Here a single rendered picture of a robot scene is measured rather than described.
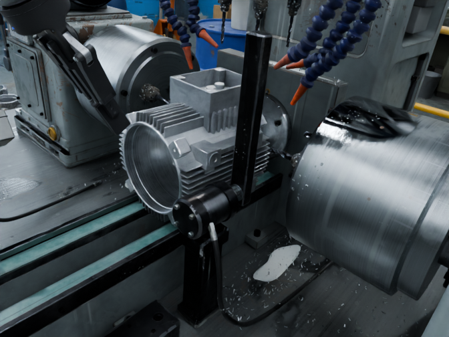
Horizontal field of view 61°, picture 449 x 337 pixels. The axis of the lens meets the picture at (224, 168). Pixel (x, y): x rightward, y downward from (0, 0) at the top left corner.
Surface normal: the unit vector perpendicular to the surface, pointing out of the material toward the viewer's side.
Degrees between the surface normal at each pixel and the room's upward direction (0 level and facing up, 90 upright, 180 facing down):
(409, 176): 47
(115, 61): 51
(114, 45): 36
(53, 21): 92
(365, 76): 90
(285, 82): 90
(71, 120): 90
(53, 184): 0
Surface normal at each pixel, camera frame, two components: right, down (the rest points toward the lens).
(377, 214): -0.63, 0.05
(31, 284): 0.73, 0.39
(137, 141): 0.67, 0.59
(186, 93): -0.70, 0.30
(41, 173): 0.08, -0.86
